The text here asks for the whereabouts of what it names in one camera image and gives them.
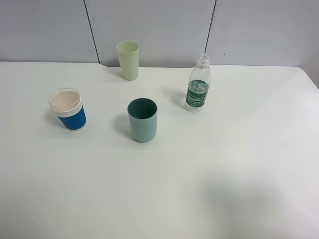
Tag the teal plastic cup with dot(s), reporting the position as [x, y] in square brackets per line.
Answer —
[143, 114]

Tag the clear green label water bottle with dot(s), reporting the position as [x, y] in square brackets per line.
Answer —
[198, 84]

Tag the pale green tall cup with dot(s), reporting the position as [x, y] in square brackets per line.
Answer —
[128, 55]

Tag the blue sleeved clear cup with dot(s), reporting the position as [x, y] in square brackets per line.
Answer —
[67, 105]

